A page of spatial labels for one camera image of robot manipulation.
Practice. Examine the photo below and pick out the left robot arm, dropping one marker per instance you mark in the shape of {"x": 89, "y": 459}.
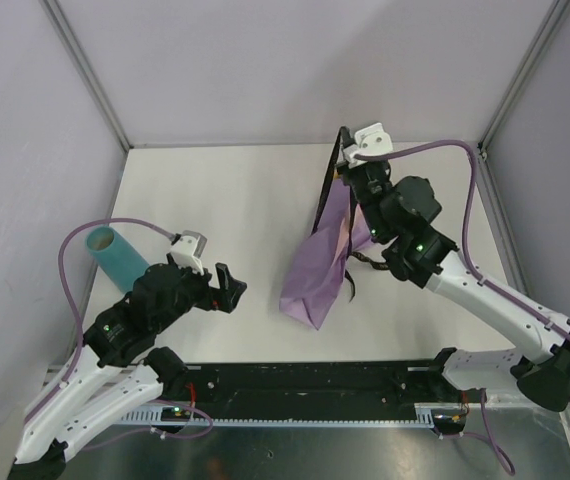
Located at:
{"x": 116, "y": 369}

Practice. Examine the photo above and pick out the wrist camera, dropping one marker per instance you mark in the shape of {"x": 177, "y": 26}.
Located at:
{"x": 186, "y": 251}
{"x": 369, "y": 141}

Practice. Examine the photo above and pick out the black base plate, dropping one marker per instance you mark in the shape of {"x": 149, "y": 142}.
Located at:
{"x": 227, "y": 386}

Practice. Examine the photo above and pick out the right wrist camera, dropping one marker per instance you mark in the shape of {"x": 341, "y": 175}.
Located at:
{"x": 369, "y": 141}

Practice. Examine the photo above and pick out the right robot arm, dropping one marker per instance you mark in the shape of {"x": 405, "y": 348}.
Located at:
{"x": 431, "y": 260}

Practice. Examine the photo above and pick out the slotted cable duct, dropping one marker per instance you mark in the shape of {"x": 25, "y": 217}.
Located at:
{"x": 379, "y": 415}

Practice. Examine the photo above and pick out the purple wrapping paper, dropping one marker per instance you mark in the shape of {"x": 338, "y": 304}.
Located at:
{"x": 291, "y": 302}

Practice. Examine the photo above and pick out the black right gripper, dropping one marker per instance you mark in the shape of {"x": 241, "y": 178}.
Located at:
{"x": 347, "y": 172}

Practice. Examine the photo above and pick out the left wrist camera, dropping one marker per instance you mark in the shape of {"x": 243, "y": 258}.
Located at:
{"x": 186, "y": 251}

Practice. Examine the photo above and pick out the teal cylindrical vase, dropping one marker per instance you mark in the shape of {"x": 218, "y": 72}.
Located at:
{"x": 116, "y": 257}

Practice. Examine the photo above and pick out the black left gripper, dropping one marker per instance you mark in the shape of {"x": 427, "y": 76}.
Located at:
{"x": 235, "y": 287}

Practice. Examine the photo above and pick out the pink wrapping paper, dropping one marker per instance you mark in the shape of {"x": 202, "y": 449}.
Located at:
{"x": 353, "y": 229}

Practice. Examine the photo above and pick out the black ribbon gold lettering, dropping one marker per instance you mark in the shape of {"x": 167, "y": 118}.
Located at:
{"x": 325, "y": 276}

